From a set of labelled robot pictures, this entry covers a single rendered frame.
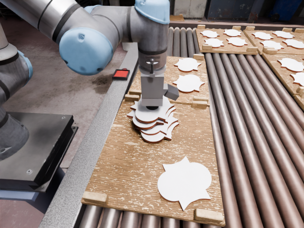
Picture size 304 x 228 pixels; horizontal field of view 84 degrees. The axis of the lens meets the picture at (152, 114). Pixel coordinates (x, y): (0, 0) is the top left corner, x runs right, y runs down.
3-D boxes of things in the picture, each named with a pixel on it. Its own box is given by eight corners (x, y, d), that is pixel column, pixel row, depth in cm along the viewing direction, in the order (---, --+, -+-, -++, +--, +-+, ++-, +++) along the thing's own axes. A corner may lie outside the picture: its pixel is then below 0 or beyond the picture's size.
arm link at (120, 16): (68, 12, 32) (125, 13, 32) (88, 1, 40) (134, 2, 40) (80, 53, 38) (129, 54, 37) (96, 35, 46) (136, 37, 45)
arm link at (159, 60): (166, 42, 46) (168, 56, 40) (165, 58, 49) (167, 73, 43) (139, 42, 46) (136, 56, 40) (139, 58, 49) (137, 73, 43)
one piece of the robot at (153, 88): (186, 64, 41) (178, 113, 53) (182, 49, 48) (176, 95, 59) (136, 64, 41) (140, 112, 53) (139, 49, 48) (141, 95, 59)
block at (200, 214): (194, 220, 39) (196, 216, 37) (193, 211, 40) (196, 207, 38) (220, 224, 38) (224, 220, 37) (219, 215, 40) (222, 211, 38)
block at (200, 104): (191, 107, 67) (192, 102, 65) (190, 105, 68) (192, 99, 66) (206, 109, 66) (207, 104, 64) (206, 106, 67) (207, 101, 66)
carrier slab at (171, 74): (126, 98, 73) (125, 96, 72) (145, 56, 102) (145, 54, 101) (209, 108, 69) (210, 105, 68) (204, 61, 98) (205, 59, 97)
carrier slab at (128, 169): (81, 203, 43) (79, 201, 42) (124, 101, 72) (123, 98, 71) (223, 227, 39) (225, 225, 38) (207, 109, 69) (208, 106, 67)
